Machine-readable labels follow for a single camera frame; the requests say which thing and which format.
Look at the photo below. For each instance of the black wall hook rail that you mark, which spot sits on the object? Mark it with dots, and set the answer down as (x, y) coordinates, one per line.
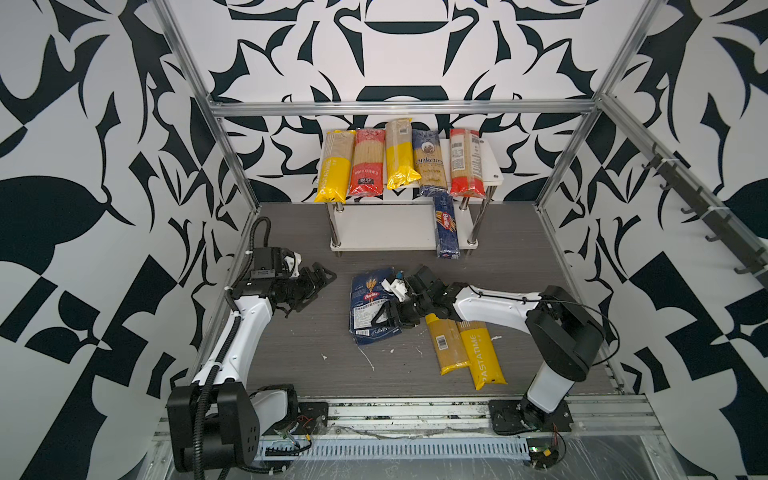
(701, 204)

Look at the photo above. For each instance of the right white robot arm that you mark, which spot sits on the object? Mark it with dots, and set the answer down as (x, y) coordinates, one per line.
(567, 336)

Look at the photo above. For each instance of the yellow spaghetti pack underneath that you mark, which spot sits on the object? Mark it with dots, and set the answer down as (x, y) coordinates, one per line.
(335, 168)

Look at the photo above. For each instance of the aluminium frame of enclosure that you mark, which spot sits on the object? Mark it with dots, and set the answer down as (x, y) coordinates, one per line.
(602, 103)

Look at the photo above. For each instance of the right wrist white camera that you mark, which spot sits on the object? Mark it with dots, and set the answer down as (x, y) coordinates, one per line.
(397, 287)

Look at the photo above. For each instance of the yellow brown spaghetti pack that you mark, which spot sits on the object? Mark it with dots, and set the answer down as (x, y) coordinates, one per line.
(400, 166)

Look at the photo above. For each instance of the white two-tier metal shelf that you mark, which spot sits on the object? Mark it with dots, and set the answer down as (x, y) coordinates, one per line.
(405, 224)

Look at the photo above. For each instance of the red ended spaghetti pack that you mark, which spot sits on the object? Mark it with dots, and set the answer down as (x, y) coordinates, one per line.
(466, 164)

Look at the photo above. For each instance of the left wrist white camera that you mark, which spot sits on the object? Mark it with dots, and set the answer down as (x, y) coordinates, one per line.
(292, 261)

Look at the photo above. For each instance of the small clear spaghetti pack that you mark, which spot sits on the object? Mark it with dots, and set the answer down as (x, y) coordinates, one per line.
(448, 345)

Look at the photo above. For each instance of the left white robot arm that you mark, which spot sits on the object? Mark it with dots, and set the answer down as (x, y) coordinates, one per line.
(215, 424)

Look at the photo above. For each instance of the blue yellow spaghetti pack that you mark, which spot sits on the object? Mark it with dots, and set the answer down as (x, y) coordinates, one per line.
(428, 162)

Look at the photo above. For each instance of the wrist white camera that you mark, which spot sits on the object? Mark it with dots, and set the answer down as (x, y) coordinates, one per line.
(397, 287)
(292, 261)

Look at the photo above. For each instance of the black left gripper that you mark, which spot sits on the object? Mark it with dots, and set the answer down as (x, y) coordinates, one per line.
(311, 288)

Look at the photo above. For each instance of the dark blue pasta pack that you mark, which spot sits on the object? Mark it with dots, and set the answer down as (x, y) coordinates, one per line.
(447, 242)

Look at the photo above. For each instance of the blue Barilla pasta pack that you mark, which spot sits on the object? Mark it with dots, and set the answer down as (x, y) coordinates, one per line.
(369, 321)

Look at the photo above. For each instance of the white slotted cable duct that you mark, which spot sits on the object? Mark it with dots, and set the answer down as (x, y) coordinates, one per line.
(327, 449)

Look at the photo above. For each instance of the yellow Pastatime spaghetti pack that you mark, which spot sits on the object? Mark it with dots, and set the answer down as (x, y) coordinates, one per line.
(483, 362)

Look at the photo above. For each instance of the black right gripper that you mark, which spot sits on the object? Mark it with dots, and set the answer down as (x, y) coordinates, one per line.
(397, 318)

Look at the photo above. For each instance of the red yellow spaghetti pack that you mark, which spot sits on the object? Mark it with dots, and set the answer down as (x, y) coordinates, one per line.
(366, 178)

